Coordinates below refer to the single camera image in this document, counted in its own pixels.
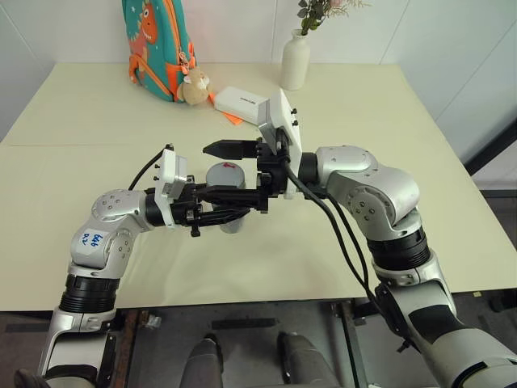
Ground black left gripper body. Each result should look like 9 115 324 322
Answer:
169 183 204 239

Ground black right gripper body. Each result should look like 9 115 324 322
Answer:
254 137 294 215

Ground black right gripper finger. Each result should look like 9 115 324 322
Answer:
204 186 270 215
203 139 260 162

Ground grey-lidded jar with red mark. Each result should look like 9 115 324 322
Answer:
205 161 248 236

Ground white rectangular box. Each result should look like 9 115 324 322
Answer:
212 86 270 122

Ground beige plush toy animal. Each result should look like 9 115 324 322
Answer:
179 66 213 107

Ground black flat strip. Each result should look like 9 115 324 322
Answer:
211 318 278 331

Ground white ceramic vase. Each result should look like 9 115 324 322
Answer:
280 28 312 91

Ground teal dinosaur backpack orange trim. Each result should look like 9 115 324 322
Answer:
122 0 200 104

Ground dark grey rounded shape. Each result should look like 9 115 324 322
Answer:
187 332 225 388
276 331 341 388

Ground rusty brown metal bar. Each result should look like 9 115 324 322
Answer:
119 310 140 388

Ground green flower sprigs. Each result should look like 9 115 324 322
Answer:
297 0 373 36

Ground black object beside table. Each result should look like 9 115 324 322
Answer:
490 290 517 313

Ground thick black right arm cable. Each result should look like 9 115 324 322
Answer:
282 159 409 340

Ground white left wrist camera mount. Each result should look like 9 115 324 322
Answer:
154 147 195 232

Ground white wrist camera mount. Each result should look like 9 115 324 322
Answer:
257 87 304 201
154 147 195 232

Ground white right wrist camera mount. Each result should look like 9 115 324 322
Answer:
257 87 304 201

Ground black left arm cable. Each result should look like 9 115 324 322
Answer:
128 147 169 192

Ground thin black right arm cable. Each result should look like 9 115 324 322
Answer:
306 183 381 305

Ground metal table frame leg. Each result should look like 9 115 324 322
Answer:
330 299 367 388

